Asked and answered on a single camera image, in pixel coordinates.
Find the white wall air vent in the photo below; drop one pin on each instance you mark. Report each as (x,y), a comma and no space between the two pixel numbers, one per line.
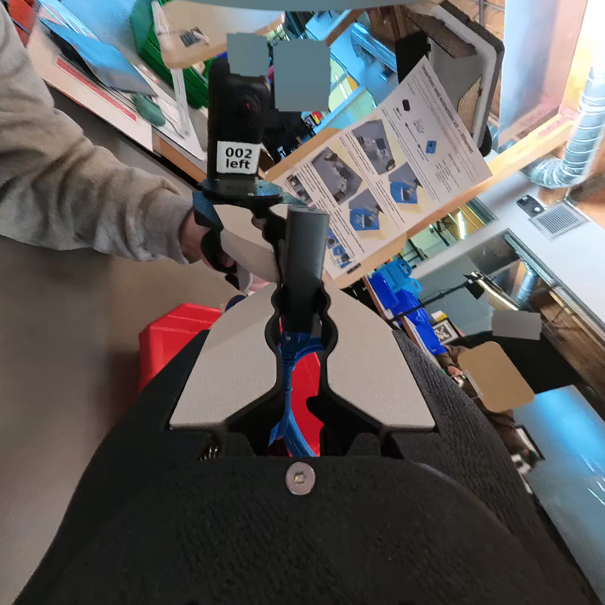
(557,220)

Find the brown-edged work desk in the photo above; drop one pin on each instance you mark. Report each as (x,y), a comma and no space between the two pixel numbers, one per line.
(376,297)

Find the black light stand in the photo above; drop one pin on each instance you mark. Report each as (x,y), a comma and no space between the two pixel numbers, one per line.
(475,283)

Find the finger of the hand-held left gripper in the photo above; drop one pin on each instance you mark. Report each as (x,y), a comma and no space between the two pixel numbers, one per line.
(250,250)

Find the black wall panel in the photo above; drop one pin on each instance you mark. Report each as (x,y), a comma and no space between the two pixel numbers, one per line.
(553,364)

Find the silver ribbed air duct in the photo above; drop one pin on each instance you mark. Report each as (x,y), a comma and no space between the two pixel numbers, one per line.
(576,146)

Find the black ethernet adapter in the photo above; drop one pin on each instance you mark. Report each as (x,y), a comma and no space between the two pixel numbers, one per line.
(305,264)

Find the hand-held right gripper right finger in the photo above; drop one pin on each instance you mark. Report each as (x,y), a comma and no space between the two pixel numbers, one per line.
(378,378)

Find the red storage bin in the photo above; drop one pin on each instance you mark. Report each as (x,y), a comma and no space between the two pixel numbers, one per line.
(175,335)

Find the person's left forearm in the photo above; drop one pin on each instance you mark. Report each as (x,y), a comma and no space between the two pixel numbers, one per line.
(71,179)

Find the green storage bin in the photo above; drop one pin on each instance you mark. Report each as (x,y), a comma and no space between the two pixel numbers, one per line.
(146,47)

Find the printed instruction sheet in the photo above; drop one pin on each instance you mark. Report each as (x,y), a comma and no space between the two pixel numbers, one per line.
(425,156)

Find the person's left hand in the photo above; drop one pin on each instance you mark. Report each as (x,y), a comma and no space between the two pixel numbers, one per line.
(191,241)

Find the printed marker tag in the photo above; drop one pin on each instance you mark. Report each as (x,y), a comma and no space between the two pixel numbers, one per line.
(446,331)

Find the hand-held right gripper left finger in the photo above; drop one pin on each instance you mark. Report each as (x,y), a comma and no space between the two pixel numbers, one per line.
(227,378)

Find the small blue bin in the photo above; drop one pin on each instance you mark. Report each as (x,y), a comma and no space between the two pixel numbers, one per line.
(401,302)

